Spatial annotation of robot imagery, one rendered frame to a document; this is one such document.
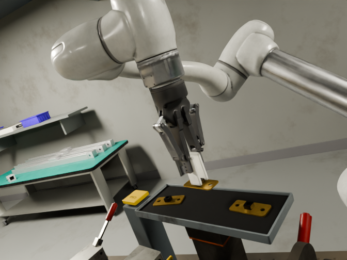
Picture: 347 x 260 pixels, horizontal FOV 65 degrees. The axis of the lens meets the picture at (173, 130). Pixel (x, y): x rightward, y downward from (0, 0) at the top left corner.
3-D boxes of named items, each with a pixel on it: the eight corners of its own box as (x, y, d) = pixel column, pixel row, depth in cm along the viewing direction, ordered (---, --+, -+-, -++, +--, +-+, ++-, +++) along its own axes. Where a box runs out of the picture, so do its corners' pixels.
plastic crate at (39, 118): (51, 117, 398) (48, 110, 396) (39, 123, 377) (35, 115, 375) (35, 123, 413) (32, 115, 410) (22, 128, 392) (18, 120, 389)
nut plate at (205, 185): (182, 186, 65) (180, 182, 65) (192, 178, 67) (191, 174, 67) (209, 190, 59) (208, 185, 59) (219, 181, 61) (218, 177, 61)
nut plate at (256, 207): (228, 210, 59) (226, 205, 59) (237, 200, 62) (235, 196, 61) (264, 217, 53) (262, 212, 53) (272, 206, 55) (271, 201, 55)
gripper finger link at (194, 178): (193, 156, 60) (191, 158, 59) (202, 184, 61) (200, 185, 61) (184, 156, 62) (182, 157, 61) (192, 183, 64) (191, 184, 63)
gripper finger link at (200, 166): (187, 153, 63) (189, 151, 63) (197, 179, 65) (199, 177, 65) (197, 153, 61) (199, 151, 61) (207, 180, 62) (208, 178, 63)
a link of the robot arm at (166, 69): (127, 67, 56) (137, 94, 58) (155, 56, 50) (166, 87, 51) (158, 57, 62) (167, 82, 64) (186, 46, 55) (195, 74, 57)
